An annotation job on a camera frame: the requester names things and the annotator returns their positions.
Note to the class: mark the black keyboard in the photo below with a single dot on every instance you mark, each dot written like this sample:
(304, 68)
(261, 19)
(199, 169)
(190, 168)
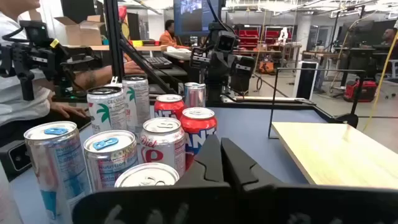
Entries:
(159, 62)

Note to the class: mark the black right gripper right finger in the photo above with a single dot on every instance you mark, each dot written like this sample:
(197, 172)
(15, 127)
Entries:
(236, 168)

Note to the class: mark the blue silver Red Bull can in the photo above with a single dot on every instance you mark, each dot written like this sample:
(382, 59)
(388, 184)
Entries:
(112, 161)
(59, 174)
(195, 95)

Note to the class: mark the red black tool bag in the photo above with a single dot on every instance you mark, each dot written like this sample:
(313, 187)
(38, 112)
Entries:
(360, 90)

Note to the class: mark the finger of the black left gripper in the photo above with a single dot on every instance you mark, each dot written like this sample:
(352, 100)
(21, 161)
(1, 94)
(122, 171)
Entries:
(227, 71)
(217, 71)

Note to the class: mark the white Celsius Peach Vibe can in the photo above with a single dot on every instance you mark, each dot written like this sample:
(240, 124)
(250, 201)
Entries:
(105, 109)
(138, 99)

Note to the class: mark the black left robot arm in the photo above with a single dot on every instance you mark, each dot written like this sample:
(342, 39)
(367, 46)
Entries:
(214, 90)

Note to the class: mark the person's hand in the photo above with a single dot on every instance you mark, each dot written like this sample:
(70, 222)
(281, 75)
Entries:
(134, 67)
(70, 109)

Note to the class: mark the wooden desk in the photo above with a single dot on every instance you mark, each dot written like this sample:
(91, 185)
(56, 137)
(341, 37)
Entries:
(149, 48)

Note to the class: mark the black camera housing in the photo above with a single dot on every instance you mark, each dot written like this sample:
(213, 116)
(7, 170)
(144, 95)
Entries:
(14, 158)

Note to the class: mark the dark blue monitor screen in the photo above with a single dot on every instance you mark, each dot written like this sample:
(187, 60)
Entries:
(189, 18)

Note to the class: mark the brown cardboard box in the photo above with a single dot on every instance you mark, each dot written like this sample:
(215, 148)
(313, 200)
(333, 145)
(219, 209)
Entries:
(84, 32)

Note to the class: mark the black monitor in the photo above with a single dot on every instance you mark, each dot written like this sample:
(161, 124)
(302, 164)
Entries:
(357, 32)

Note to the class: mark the tall black white tower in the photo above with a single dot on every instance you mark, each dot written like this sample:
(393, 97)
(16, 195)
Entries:
(306, 81)

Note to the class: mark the person's forearm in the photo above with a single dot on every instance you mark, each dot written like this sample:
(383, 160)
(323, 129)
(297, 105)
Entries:
(99, 76)

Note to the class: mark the person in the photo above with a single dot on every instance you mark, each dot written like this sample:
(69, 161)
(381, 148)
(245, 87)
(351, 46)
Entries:
(390, 35)
(169, 39)
(18, 87)

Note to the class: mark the red Fanta strawberry can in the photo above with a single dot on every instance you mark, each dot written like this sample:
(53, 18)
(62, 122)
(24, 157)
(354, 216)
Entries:
(199, 130)
(169, 107)

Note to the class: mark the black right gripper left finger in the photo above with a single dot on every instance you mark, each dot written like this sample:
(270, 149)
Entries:
(205, 168)

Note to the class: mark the red storage bin rack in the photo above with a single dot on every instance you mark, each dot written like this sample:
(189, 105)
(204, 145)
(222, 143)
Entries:
(248, 35)

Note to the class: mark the wooden shelf with black frame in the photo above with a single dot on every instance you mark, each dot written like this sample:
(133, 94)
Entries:
(342, 152)

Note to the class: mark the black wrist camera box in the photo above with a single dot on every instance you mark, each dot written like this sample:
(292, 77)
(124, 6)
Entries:
(226, 42)

